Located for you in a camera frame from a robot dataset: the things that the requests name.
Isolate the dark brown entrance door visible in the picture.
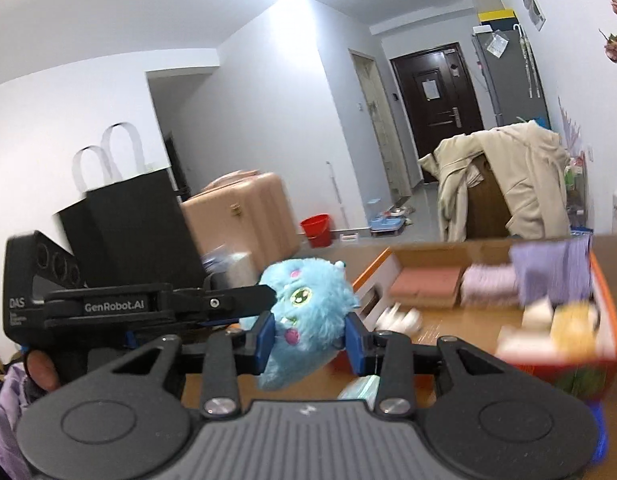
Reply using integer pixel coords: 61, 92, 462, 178
389, 44, 484, 187

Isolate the purple cloth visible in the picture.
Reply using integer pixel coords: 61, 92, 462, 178
510, 236, 594, 306

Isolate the brown wooden chair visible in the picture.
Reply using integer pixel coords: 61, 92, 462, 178
465, 152, 514, 240

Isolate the paper sheet on refrigerator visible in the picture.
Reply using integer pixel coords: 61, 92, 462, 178
485, 32, 509, 59

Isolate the white boxy device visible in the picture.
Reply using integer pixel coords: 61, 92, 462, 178
203, 249, 262, 287

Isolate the beige jacket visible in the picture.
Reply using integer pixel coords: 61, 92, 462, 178
417, 120, 573, 243

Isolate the person's left hand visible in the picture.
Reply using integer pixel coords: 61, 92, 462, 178
25, 348, 60, 392

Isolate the white crumpled wrapper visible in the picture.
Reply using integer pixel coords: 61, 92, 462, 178
377, 304, 422, 334

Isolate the blue pet bowl tray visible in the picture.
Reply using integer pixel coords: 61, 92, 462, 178
367, 212, 407, 236

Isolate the pink layered sponge block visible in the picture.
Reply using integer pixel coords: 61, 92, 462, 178
389, 265, 464, 309

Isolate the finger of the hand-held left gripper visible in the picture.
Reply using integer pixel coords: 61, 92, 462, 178
161, 283, 278, 324

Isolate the white yellow plush toy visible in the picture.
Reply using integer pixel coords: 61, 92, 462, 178
497, 295, 602, 356

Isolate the light green packet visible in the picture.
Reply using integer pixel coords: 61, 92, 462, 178
337, 374, 384, 404

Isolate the white hanging umbrella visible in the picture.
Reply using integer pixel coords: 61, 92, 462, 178
515, 23, 539, 99

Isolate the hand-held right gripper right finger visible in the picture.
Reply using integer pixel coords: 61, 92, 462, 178
343, 311, 515, 421

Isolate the light wooden interior door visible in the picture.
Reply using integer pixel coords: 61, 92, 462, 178
349, 48, 424, 197

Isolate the yellow black box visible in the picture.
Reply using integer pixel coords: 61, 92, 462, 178
477, 7, 517, 26

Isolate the grey refrigerator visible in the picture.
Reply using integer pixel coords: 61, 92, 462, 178
470, 28, 552, 132

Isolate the person's left forearm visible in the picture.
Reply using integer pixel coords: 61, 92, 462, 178
0, 364, 40, 467

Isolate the red plastic bucket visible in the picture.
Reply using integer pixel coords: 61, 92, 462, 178
300, 213, 333, 249

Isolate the cluttered storage shelf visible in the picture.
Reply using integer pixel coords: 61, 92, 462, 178
563, 154, 589, 234

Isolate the black paper bag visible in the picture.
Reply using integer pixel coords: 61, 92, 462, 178
52, 121, 208, 291

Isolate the blue plush toy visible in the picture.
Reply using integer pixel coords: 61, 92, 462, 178
238, 258, 362, 392

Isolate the purple towel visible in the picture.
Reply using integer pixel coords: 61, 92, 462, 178
460, 263, 522, 307

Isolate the pink suitcase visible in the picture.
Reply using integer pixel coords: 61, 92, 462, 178
180, 170, 302, 266

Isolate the red cardboard box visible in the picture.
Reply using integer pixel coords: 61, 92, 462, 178
353, 234, 617, 402

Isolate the framed wall picture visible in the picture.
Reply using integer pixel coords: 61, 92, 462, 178
520, 0, 547, 31

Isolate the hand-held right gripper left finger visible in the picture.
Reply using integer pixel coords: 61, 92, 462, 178
107, 310, 278, 419

